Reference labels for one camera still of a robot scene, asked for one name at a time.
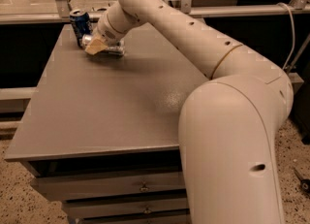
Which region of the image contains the bottom grey drawer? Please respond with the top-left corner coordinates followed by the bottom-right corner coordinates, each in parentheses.
top-left (78, 211), bottom-right (192, 224)

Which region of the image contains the top grey drawer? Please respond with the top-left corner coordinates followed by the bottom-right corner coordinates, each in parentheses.
top-left (31, 172), bottom-right (185, 201)

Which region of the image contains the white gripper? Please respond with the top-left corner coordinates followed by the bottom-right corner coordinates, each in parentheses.
top-left (85, 12), bottom-right (120, 55)

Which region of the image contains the silver redbull can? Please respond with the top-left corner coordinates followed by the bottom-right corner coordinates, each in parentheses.
top-left (82, 35), bottom-right (125, 55)

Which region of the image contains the middle grey drawer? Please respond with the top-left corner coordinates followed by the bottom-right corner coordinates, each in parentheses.
top-left (63, 197), bottom-right (188, 218)

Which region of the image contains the black tool on floor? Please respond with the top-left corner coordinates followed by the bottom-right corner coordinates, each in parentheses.
top-left (294, 169), bottom-right (310, 193)

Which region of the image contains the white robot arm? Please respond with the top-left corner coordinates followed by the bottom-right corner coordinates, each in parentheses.
top-left (86, 0), bottom-right (294, 224)

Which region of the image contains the grey drawer cabinet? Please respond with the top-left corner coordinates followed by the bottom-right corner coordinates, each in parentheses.
top-left (4, 17), bottom-right (211, 224)

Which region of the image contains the grey drawer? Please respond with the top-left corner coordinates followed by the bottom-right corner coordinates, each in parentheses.
top-left (63, 197), bottom-right (188, 218)
top-left (78, 211), bottom-right (192, 224)
top-left (31, 172), bottom-right (185, 201)

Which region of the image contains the blue pepsi can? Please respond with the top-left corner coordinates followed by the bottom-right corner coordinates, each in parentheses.
top-left (70, 9), bottom-right (92, 48)

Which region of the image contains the metal railing frame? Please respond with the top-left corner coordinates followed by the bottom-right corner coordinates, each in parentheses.
top-left (0, 0), bottom-right (310, 26)

